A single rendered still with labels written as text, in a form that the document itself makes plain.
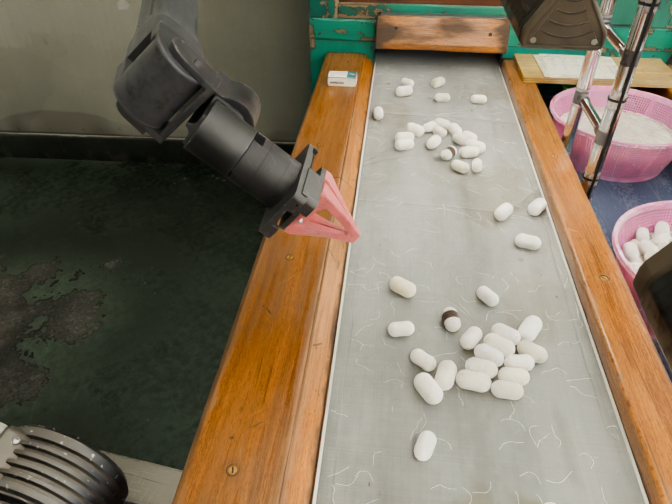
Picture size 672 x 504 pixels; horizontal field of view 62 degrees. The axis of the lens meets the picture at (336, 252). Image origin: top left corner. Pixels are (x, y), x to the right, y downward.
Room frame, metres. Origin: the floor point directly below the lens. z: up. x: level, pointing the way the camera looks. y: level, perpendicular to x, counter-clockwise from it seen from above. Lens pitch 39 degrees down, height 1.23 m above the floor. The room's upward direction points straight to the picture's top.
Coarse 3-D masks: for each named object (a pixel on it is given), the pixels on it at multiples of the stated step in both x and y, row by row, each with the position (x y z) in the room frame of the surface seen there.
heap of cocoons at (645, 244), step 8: (656, 224) 0.67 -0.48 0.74; (664, 224) 0.66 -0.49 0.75; (640, 232) 0.65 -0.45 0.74; (648, 232) 0.65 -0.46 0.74; (656, 232) 0.66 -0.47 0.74; (664, 232) 0.65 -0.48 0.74; (632, 240) 0.64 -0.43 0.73; (640, 240) 0.64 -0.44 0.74; (648, 240) 0.63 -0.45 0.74; (656, 240) 0.63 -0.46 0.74; (664, 240) 0.63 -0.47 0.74; (624, 248) 0.62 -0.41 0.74; (632, 248) 0.61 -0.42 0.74; (640, 248) 0.62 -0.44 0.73; (648, 248) 0.61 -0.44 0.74; (656, 248) 0.61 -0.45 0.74; (624, 256) 0.61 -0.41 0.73; (632, 256) 0.60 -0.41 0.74; (640, 256) 0.62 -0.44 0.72; (648, 256) 0.60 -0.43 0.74; (632, 264) 0.57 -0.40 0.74; (640, 264) 0.58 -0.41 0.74
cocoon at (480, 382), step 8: (456, 376) 0.38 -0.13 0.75; (464, 376) 0.37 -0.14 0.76; (472, 376) 0.37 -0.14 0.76; (480, 376) 0.37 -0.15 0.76; (488, 376) 0.37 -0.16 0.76; (464, 384) 0.37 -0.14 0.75; (472, 384) 0.37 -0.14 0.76; (480, 384) 0.36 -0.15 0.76; (488, 384) 0.37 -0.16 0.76; (480, 392) 0.36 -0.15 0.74
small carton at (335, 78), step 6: (330, 72) 1.16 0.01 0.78; (336, 72) 1.16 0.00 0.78; (342, 72) 1.16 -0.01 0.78; (348, 72) 1.16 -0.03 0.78; (354, 72) 1.16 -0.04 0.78; (330, 78) 1.14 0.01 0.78; (336, 78) 1.14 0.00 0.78; (342, 78) 1.14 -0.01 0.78; (348, 78) 1.13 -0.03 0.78; (354, 78) 1.13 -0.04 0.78; (330, 84) 1.14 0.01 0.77; (336, 84) 1.14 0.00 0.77; (342, 84) 1.14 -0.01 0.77; (348, 84) 1.14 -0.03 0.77; (354, 84) 1.13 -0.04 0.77
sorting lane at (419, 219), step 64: (384, 64) 1.33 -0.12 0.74; (384, 128) 0.99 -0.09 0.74; (512, 128) 0.99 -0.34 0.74; (384, 192) 0.76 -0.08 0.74; (448, 192) 0.76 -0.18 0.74; (512, 192) 0.76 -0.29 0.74; (384, 256) 0.60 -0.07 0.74; (448, 256) 0.60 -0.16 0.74; (512, 256) 0.60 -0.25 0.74; (384, 320) 0.47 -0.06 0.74; (512, 320) 0.47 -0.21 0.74; (576, 320) 0.47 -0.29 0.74; (384, 384) 0.38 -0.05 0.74; (576, 384) 0.38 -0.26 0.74; (320, 448) 0.30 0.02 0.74; (384, 448) 0.30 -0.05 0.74; (448, 448) 0.30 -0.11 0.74; (512, 448) 0.30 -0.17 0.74; (576, 448) 0.30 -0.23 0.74
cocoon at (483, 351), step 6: (480, 348) 0.41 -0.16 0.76; (486, 348) 0.41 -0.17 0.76; (492, 348) 0.41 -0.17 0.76; (474, 354) 0.41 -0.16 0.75; (480, 354) 0.41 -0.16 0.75; (486, 354) 0.41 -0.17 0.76; (492, 354) 0.40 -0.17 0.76; (498, 354) 0.40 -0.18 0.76; (492, 360) 0.40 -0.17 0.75; (498, 360) 0.40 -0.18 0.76; (498, 366) 0.40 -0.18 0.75
